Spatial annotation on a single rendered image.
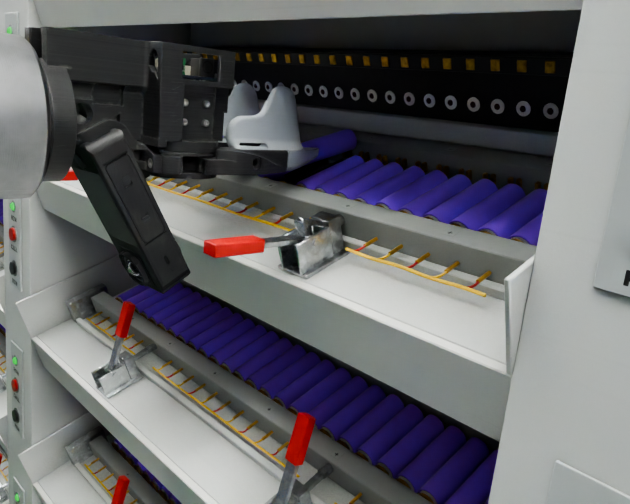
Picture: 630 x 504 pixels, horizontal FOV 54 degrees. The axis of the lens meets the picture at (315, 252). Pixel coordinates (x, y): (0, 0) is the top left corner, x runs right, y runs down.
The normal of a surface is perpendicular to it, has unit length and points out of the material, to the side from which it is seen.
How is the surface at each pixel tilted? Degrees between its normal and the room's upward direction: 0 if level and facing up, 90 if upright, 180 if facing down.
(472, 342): 20
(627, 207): 90
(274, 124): 90
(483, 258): 110
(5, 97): 74
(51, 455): 90
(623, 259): 90
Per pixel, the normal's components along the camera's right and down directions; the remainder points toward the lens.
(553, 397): -0.73, 0.09
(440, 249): -0.72, 0.42
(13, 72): 0.62, -0.32
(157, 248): 0.69, 0.21
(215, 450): -0.16, -0.87
